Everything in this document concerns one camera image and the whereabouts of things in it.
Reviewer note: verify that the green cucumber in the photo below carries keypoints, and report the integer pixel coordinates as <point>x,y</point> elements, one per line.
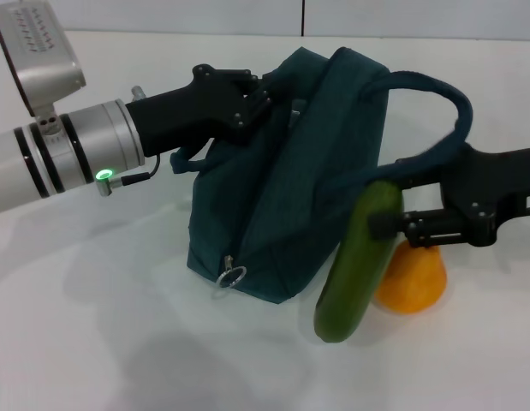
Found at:
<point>354,274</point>

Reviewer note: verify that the dark teal fabric bag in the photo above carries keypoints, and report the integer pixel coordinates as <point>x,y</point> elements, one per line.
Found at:
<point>290,192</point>

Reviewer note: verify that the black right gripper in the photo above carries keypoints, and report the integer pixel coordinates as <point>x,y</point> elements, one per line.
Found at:
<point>496,188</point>

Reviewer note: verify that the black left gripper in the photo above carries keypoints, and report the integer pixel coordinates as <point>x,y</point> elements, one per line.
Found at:
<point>179,111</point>

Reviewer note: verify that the orange pear-shaped fruit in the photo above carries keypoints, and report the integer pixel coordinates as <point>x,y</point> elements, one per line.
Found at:
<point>414,287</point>

